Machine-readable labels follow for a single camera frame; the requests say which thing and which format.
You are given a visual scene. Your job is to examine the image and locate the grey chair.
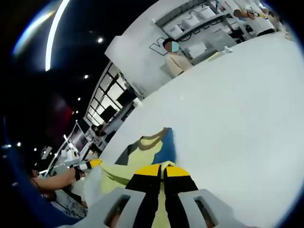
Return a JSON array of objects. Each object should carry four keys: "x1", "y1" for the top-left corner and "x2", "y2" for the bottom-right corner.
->
[{"x1": 205, "y1": 30, "x2": 238, "y2": 52}]

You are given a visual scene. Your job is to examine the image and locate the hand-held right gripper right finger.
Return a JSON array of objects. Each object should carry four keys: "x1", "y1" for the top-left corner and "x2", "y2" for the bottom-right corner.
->
[{"x1": 163, "y1": 167, "x2": 259, "y2": 228}]

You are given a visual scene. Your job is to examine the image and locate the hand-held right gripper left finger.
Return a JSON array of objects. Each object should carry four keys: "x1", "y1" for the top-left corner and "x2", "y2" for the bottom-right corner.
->
[{"x1": 68, "y1": 164, "x2": 162, "y2": 228}]

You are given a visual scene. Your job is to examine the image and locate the person's blue denim clothing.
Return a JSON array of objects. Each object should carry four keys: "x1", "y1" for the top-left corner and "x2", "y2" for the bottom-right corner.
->
[{"x1": 4, "y1": 114, "x2": 81, "y2": 228}]

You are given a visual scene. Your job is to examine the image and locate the long ceiling strip light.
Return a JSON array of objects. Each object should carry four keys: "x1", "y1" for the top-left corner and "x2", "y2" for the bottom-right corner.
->
[{"x1": 45, "y1": 0, "x2": 71, "y2": 72}]

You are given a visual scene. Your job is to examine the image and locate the black framed glass partition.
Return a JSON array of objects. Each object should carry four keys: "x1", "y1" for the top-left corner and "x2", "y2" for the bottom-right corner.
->
[{"x1": 85, "y1": 61, "x2": 133, "y2": 126}]

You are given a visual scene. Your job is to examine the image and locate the black computer monitor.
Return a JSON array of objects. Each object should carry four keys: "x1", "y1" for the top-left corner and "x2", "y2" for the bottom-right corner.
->
[
  {"x1": 101, "y1": 105, "x2": 117, "y2": 123},
  {"x1": 116, "y1": 91, "x2": 136, "y2": 109}
]

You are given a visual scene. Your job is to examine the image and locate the red hanging screen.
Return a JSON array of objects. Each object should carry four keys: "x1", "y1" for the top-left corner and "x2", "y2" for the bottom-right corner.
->
[{"x1": 51, "y1": 95, "x2": 73, "y2": 143}]

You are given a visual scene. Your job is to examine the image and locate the yellow garment blue grey sleeves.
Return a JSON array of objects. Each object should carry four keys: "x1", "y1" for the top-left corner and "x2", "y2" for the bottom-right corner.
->
[{"x1": 98, "y1": 127, "x2": 178, "y2": 228}]

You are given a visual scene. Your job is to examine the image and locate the grey metal shelf rack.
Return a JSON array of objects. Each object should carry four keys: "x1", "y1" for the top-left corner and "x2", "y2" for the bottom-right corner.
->
[{"x1": 152, "y1": 0, "x2": 240, "y2": 41}]

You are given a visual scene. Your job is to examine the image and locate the large silver computer monitor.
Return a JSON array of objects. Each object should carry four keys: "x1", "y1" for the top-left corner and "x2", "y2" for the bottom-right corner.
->
[{"x1": 70, "y1": 123, "x2": 90, "y2": 152}]

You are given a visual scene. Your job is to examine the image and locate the round ceiling spotlights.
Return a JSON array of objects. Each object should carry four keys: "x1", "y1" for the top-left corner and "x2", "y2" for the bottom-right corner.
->
[{"x1": 16, "y1": 37, "x2": 104, "y2": 152}]

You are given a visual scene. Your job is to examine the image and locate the pale yellow cloth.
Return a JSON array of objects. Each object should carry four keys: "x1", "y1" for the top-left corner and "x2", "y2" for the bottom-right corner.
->
[{"x1": 209, "y1": 51, "x2": 224, "y2": 62}]

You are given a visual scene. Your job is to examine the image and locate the person's left hand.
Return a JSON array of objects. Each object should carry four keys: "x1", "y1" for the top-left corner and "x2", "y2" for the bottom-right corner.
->
[{"x1": 67, "y1": 166, "x2": 83, "y2": 183}]

